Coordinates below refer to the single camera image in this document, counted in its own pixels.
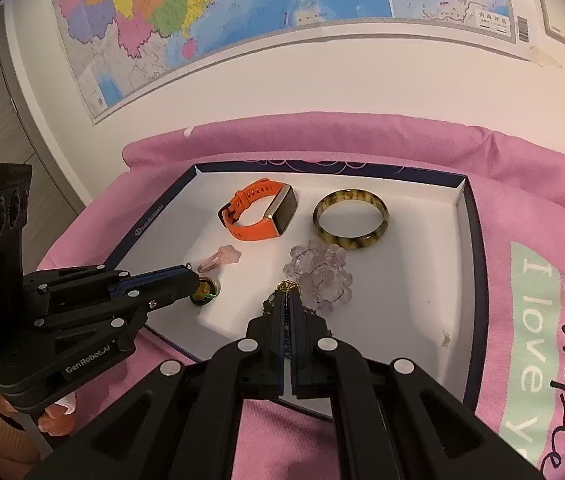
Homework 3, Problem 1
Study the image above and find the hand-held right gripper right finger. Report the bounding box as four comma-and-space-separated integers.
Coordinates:
291, 300, 544, 480

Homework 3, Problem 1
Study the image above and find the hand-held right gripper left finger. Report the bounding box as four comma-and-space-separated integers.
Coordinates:
25, 300, 289, 480

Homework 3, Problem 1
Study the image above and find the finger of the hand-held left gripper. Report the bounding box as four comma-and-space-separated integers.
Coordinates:
34, 282, 203, 354
22, 264, 199, 298

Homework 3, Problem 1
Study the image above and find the purple beaded bracelet gold charm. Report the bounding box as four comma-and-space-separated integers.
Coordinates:
261, 280, 333, 361

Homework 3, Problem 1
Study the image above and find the clear crystal bead bracelet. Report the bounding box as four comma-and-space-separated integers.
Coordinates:
283, 239, 353, 316

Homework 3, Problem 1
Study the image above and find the pink spring hair clip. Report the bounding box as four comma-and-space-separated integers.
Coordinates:
197, 244, 242, 275

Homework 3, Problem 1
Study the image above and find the dark blue jewelry box tray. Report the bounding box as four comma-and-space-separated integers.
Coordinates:
105, 161, 488, 421

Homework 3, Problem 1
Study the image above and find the tortoiseshell bangle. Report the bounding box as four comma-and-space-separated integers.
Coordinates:
313, 187, 390, 251

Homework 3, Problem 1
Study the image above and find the orange smart watch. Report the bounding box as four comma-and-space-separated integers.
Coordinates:
217, 178, 298, 242

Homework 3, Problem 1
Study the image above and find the grey door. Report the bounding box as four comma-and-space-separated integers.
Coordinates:
0, 7, 86, 241

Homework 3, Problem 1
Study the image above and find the pink floral blanket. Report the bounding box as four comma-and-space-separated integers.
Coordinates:
37, 111, 565, 480

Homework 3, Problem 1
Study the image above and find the wall map poster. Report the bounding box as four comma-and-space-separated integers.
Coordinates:
50, 0, 533, 126

